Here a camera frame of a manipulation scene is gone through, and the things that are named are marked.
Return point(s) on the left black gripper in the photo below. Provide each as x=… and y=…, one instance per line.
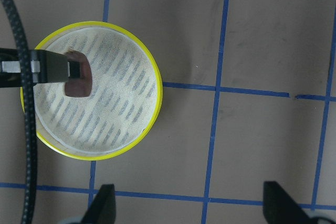
x=45, y=67

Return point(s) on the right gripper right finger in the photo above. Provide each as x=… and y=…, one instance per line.
x=279, y=207

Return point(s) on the brown steamed bun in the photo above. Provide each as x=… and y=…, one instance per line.
x=79, y=84

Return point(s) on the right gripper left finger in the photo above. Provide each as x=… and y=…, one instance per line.
x=103, y=207

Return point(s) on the yellow steamer layer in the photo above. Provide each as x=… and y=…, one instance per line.
x=124, y=101

